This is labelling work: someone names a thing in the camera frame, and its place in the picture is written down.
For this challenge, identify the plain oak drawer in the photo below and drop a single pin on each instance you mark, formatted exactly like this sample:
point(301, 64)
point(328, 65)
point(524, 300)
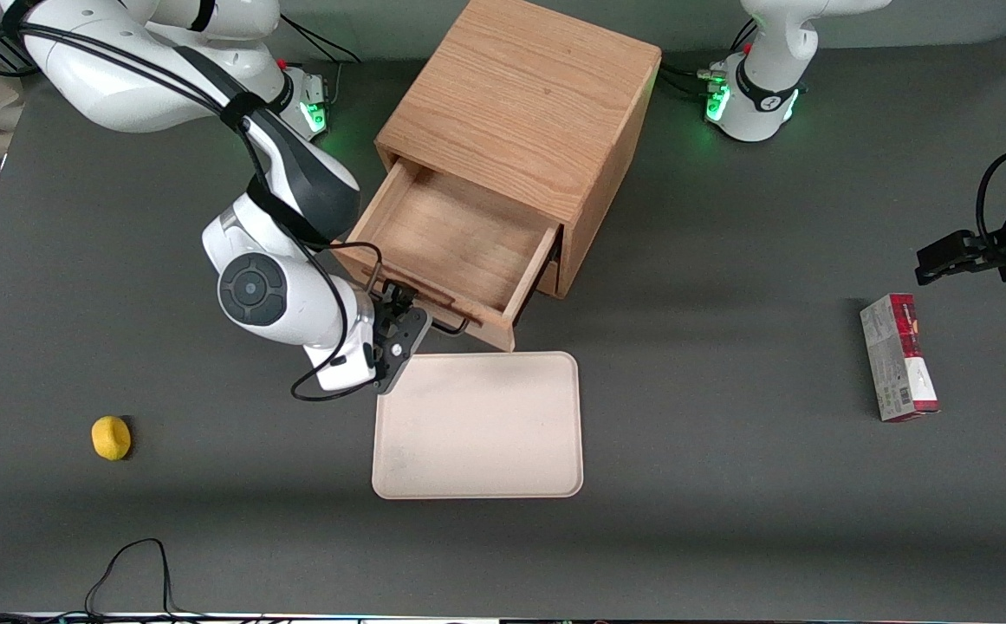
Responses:
point(550, 279)

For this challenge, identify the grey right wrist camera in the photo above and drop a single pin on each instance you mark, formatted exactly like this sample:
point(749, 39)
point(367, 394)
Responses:
point(342, 371)

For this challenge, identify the beige plastic tray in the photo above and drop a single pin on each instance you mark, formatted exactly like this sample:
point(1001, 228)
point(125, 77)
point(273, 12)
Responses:
point(477, 425)

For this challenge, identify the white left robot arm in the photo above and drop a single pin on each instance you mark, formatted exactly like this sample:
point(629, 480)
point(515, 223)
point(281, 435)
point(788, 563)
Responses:
point(762, 113)

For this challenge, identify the oak drawer with worn label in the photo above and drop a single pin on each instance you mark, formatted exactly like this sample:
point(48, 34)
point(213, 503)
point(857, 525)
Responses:
point(451, 238)

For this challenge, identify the yellow lemon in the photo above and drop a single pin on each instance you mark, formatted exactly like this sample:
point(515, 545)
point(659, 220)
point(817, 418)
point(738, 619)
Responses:
point(111, 438)

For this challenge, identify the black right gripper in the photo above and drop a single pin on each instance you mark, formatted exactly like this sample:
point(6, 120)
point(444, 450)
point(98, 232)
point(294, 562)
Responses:
point(393, 307)

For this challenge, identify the aluminium frame rail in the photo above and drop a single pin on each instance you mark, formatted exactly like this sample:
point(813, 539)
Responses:
point(9, 56)

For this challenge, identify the grey and red carton box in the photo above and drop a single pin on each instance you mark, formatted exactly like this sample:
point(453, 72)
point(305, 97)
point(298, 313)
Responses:
point(897, 360)

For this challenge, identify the oak wooden drawer cabinet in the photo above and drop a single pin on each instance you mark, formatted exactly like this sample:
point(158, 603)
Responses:
point(520, 95)

